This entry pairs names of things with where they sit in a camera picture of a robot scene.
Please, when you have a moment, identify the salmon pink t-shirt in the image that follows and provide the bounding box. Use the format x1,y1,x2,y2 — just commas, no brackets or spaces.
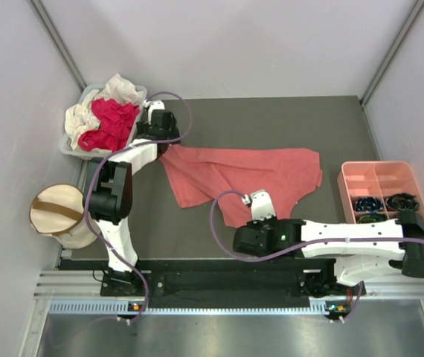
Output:
160,144,323,219

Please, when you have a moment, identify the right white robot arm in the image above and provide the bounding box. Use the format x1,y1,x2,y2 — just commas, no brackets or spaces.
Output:
233,213,424,298

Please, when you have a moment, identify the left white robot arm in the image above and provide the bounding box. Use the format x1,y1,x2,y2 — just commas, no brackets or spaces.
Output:
83,109,180,297

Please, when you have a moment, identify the magenta t-shirt in bin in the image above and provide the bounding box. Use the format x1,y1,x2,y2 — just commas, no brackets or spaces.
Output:
78,98,140,152

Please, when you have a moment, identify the cream t-shirt in bin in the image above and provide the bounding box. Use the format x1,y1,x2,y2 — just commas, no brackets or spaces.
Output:
64,73,143,155

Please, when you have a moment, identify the grey plastic laundry bin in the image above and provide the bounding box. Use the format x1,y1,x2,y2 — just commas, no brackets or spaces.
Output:
60,83,148,162

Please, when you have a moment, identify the dark coiled item front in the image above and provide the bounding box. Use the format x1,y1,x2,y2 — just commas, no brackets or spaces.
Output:
356,212,388,224

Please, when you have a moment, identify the dark coiled item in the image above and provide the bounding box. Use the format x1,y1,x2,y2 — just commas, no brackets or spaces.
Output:
356,212,388,224
385,193,420,211

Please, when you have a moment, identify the blue patterned coiled item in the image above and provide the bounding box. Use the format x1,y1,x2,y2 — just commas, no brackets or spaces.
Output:
354,196,384,213

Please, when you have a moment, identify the pink divided organizer tray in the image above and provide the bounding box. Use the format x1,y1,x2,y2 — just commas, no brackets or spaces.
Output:
337,161,424,223

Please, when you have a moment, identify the round cream fabric basket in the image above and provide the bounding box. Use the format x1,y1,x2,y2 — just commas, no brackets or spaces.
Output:
29,184,97,249

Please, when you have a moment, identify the dark coiled item back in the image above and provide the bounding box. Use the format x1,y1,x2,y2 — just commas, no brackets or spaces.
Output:
385,193,420,211

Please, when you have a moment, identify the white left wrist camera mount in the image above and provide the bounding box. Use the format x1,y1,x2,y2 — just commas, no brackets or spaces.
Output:
144,100,165,123

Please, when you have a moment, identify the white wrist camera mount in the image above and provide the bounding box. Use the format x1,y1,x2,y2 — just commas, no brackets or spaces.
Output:
242,190,277,222
144,100,165,123

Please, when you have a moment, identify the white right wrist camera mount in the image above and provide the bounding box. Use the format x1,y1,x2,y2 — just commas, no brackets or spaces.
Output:
242,190,277,222

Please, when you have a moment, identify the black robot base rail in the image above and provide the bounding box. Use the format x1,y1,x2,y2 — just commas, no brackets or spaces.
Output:
112,257,365,309

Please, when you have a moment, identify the slotted cable duct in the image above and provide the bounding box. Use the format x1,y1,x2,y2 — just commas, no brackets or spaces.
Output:
48,300,350,315

